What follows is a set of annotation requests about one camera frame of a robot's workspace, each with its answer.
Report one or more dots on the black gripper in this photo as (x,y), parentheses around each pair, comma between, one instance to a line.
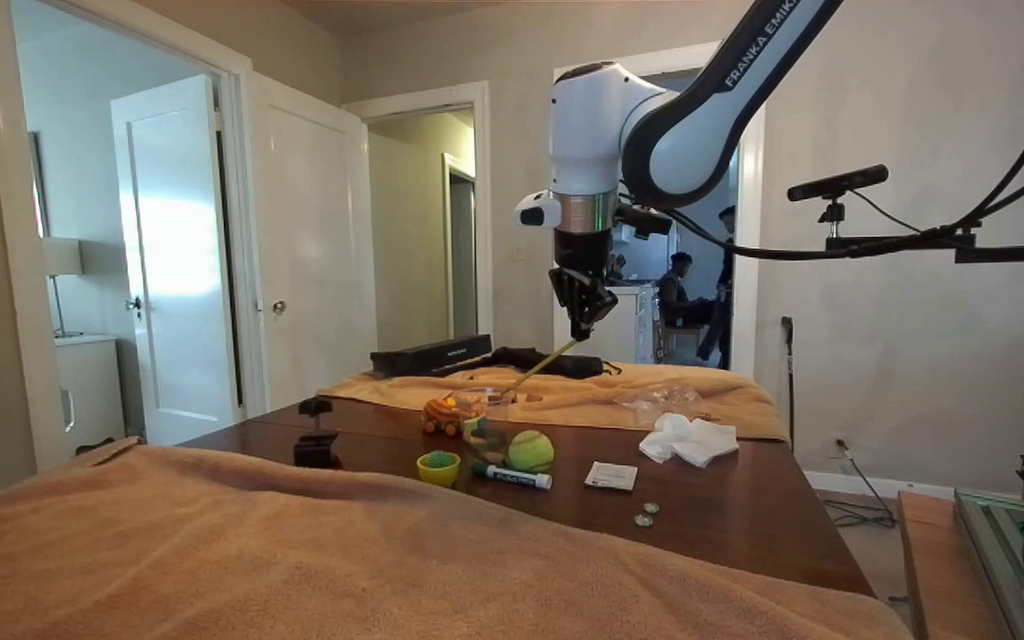
(586,263)

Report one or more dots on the yellow pencil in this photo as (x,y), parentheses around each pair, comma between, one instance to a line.
(534,376)

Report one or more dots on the orange toy car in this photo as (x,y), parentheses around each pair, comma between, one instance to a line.
(442,419)

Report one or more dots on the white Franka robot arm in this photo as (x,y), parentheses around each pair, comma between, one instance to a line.
(594,129)

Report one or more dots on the clear plastic cup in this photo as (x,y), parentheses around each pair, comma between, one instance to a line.
(485,444)

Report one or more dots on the black fabric bag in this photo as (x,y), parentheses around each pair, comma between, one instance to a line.
(561,364)

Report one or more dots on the person in dark clothes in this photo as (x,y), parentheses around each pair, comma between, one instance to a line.
(674,304)

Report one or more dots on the clear plastic wrapper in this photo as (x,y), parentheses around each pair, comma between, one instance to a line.
(658,408)

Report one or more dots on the yellow-green tennis ball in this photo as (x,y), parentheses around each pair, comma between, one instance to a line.
(532,454)

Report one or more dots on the long black box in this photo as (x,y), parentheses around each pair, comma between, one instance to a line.
(427,356)

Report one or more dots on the crumpled white tissue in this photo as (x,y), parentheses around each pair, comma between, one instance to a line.
(689,440)

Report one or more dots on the white printed card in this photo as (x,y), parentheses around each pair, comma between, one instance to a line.
(611,474)

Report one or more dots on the white marker green cap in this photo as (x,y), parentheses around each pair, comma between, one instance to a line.
(517,479)

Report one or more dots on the orange terry towel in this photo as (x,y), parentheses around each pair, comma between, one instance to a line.
(301,557)
(392,389)

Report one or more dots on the small silver coin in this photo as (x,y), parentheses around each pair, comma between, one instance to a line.
(651,509)
(647,521)

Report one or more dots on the green bowl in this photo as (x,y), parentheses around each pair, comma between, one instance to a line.
(440,468)

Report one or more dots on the thin dark pole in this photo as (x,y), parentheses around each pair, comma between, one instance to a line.
(792,377)

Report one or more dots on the white panel door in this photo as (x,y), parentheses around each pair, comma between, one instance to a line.
(175,260)
(312,236)

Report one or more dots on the wooden side bench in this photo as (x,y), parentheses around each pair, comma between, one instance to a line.
(939,569)

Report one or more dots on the metal framed board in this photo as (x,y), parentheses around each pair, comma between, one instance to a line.
(1010,569)

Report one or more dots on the white dresser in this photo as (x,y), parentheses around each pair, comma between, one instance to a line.
(92,394)

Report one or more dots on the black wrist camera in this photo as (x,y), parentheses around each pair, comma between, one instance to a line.
(647,221)

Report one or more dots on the black stereo camera bar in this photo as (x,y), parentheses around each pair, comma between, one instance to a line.
(837,184)

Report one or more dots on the small black clamp mount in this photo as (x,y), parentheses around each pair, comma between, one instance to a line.
(319,448)

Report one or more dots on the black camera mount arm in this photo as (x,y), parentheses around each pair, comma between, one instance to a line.
(1010,252)

